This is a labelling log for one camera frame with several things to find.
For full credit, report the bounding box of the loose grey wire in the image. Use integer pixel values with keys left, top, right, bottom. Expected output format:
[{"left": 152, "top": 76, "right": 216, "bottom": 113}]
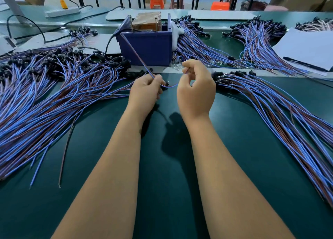
[{"left": 58, "top": 123, "right": 76, "bottom": 189}]

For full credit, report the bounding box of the pink plastic stool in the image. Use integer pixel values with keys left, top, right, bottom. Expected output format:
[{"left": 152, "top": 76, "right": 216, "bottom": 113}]
[{"left": 264, "top": 5, "right": 288, "bottom": 12}]

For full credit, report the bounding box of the white power strip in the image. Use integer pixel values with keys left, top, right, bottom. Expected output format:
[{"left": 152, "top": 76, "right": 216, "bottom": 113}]
[{"left": 44, "top": 7, "right": 81, "bottom": 18}]

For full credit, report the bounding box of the pile of wired lamps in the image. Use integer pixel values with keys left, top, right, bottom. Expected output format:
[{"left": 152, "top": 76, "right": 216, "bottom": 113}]
[
  {"left": 211, "top": 70, "right": 333, "bottom": 208},
  {"left": 0, "top": 41, "right": 149, "bottom": 187}
]

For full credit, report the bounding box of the blue plastic tester box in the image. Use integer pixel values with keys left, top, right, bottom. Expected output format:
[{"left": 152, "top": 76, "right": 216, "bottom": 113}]
[{"left": 116, "top": 13, "right": 173, "bottom": 66}]

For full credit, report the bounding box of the white plastic device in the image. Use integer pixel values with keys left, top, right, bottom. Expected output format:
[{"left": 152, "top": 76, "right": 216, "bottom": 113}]
[{"left": 0, "top": 34, "right": 17, "bottom": 52}]

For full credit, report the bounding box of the person's left forearm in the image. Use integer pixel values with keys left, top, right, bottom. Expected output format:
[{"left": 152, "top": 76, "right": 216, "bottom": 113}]
[{"left": 51, "top": 116, "right": 149, "bottom": 239}]

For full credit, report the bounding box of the white paper sheet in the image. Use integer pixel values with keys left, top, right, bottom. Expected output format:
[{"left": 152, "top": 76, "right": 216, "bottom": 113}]
[{"left": 272, "top": 29, "right": 333, "bottom": 73}]

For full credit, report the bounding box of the person's left hand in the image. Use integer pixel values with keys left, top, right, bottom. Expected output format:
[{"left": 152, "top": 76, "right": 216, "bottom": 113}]
[{"left": 126, "top": 74, "right": 167, "bottom": 123}]

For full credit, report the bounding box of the black power cable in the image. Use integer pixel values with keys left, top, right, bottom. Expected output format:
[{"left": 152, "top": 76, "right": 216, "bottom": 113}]
[{"left": 6, "top": 5, "right": 126, "bottom": 43}]

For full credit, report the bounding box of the brown cardboard block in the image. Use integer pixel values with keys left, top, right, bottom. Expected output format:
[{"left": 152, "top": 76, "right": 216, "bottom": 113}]
[{"left": 131, "top": 12, "right": 162, "bottom": 32}]

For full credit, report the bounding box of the person's right hand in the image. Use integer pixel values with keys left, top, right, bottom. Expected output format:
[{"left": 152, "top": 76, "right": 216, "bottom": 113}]
[{"left": 176, "top": 59, "right": 216, "bottom": 123}]

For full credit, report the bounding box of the blue brown plug cable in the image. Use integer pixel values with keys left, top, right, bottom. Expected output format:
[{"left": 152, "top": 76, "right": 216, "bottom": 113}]
[{"left": 119, "top": 32, "right": 170, "bottom": 88}]

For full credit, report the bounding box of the white flat mat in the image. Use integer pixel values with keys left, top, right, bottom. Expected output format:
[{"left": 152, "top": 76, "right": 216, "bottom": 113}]
[
  {"left": 105, "top": 9, "right": 188, "bottom": 21},
  {"left": 187, "top": 10, "right": 258, "bottom": 22},
  {"left": 16, "top": 32, "right": 121, "bottom": 55}
]

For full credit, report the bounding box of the person's right forearm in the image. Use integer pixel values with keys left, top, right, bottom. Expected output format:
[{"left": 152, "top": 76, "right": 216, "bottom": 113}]
[{"left": 185, "top": 116, "right": 296, "bottom": 239}]

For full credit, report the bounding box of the black pen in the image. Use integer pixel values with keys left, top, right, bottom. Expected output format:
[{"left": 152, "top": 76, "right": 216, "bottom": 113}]
[{"left": 283, "top": 56, "right": 330, "bottom": 73}]

